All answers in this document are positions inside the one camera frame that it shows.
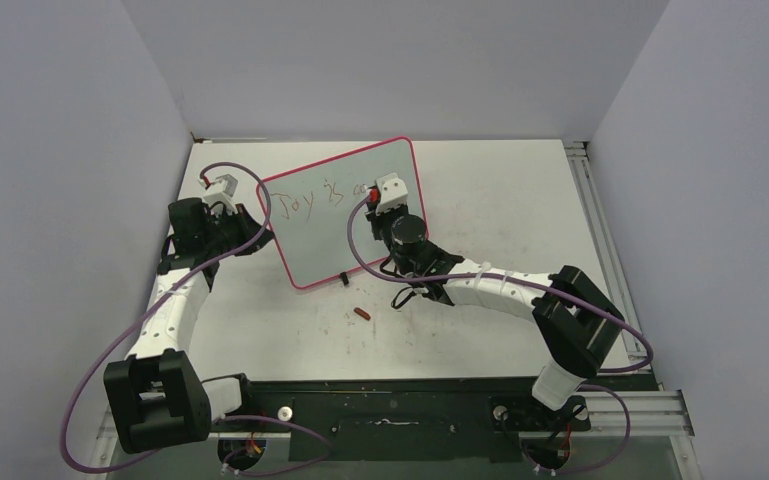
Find right aluminium rail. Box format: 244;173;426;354
562;140;654;374

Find aluminium rail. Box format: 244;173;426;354
95;389;695;442
562;140;654;374

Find pink framed whiteboard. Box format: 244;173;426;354
264;137;425;289

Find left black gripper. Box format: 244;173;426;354
204;203;275;258

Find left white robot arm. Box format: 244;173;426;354
103;194;274;454

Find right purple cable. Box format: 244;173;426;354
346;195;655;478

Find purple cable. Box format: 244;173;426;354
346;195;655;478
59;162;336;478

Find red marker cap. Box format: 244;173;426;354
353;307;371;321

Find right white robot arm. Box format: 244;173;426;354
349;200;626;428

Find front aluminium rail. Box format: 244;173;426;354
95;389;695;442

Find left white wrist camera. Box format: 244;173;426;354
202;174;238;212

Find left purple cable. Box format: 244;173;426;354
59;162;336;478

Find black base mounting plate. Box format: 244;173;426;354
211;374;601;464

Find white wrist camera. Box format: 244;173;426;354
369;173;408;215
202;174;238;212

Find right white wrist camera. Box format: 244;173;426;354
369;173;408;215

